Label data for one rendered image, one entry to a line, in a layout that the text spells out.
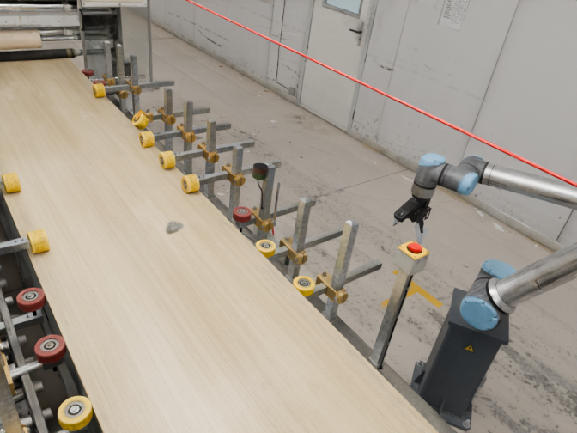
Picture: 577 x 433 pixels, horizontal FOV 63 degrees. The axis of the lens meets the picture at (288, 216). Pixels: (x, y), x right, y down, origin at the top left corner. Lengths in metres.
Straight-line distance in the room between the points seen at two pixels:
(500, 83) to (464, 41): 0.48
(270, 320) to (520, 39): 3.20
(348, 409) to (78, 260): 1.05
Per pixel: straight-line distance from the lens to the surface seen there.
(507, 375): 3.04
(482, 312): 2.02
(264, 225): 2.06
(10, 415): 1.37
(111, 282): 1.72
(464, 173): 1.86
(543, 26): 4.13
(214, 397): 1.38
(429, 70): 4.63
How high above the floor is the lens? 2.03
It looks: 33 degrees down
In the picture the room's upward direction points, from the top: 8 degrees clockwise
